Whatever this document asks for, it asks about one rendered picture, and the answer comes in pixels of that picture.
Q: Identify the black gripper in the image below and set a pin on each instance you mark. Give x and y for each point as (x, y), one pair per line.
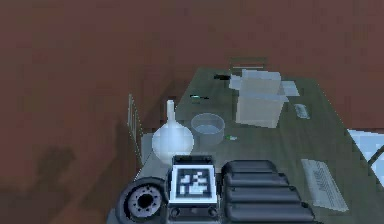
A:
(143, 201)

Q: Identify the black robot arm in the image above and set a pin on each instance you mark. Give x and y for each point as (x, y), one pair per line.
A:
(253, 193)

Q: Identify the small green object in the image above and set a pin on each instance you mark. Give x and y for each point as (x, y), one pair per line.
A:
(231, 137)

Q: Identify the white round-bellied vase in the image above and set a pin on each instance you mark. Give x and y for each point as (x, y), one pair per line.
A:
(171, 140)

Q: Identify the teal-tipped black pen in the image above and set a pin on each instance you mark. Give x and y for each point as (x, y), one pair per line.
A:
(199, 97)

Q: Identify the white open cardboard box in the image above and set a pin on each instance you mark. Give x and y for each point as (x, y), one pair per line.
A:
(258, 103)

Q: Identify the grey-green table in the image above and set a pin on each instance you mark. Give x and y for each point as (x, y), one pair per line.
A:
(300, 140)

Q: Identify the grey glass bowl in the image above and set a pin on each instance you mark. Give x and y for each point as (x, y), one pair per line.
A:
(208, 128)

